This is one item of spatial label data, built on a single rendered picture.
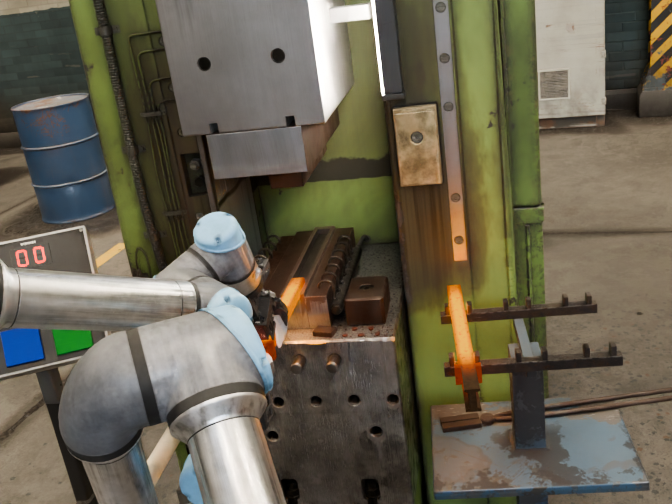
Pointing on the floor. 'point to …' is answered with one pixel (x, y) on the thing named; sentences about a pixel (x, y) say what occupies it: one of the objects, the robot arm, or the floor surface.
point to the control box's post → (50, 380)
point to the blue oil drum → (64, 158)
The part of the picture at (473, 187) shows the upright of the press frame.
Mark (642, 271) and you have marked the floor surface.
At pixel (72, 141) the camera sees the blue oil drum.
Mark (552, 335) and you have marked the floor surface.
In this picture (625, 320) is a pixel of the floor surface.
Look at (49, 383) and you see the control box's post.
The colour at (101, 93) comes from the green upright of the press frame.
